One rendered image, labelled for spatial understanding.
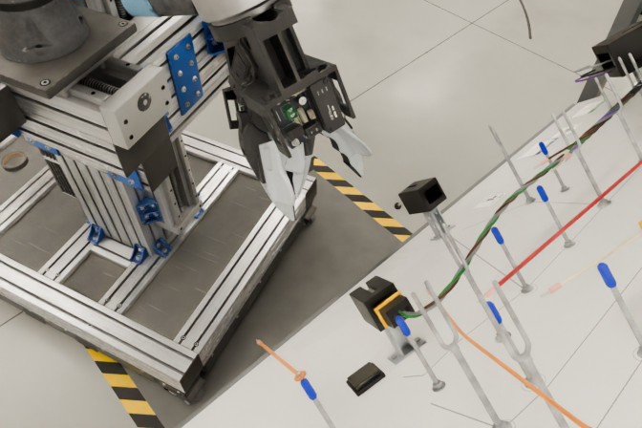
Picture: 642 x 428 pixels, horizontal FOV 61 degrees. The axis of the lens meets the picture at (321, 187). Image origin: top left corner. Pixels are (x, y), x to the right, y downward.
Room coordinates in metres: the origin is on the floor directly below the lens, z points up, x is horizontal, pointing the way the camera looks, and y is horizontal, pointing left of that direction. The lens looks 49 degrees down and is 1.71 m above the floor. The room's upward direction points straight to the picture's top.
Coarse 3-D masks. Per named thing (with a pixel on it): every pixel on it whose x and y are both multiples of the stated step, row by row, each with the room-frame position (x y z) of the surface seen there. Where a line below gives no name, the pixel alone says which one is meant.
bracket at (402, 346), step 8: (392, 328) 0.30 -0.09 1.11; (392, 336) 0.29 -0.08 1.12; (400, 336) 0.30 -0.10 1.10; (416, 336) 0.30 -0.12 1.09; (392, 344) 0.29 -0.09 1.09; (400, 344) 0.29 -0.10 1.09; (408, 344) 0.29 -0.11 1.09; (400, 352) 0.28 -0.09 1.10; (408, 352) 0.28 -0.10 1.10; (392, 360) 0.27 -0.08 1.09; (400, 360) 0.27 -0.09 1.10
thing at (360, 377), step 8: (360, 368) 0.27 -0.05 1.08; (368, 368) 0.26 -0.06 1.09; (376, 368) 0.26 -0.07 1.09; (352, 376) 0.26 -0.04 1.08; (360, 376) 0.25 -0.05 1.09; (368, 376) 0.25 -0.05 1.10; (376, 376) 0.25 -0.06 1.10; (384, 376) 0.25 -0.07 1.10; (352, 384) 0.24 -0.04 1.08; (360, 384) 0.24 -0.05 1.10; (368, 384) 0.24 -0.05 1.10; (360, 392) 0.23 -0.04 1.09
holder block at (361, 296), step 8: (376, 280) 0.35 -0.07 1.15; (384, 280) 0.34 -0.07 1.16; (360, 288) 0.34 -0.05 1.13; (368, 288) 0.35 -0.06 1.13; (376, 288) 0.33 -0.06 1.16; (384, 288) 0.32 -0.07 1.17; (392, 288) 0.32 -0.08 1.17; (352, 296) 0.33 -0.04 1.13; (360, 296) 0.32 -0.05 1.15; (368, 296) 0.32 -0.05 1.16; (376, 296) 0.31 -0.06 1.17; (384, 296) 0.31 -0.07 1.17; (360, 304) 0.31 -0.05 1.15; (368, 304) 0.30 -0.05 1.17; (360, 312) 0.32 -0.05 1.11; (368, 312) 0.30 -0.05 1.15; (368, 320) 0.31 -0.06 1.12; (376, 320) 0.29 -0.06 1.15; (376, 328) 0.29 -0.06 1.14; (384, 328) 0.29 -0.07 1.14
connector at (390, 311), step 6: (390, 294) 0.32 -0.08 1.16; (384, 300) 0.31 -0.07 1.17; (396, 300) 0.30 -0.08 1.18; (402, 300) 0.30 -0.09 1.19; (408, 300) 0.30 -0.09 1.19; (384, 306) 0.30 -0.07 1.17; (390, 306) 0.29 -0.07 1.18; (396, 306) 0.29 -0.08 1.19; (402, 306) 0.29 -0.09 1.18; (408, 306) 0.29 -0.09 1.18; (384, 312) 0.28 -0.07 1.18; (390, 312) 0.28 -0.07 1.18; (396, 312) 0.28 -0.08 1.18; (378, 318) 0.29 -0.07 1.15; (384, 318) 0.28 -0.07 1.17; (390, 318) 0.28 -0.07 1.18; (390, 324) 0.28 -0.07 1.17; (396, 324) 0.27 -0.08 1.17
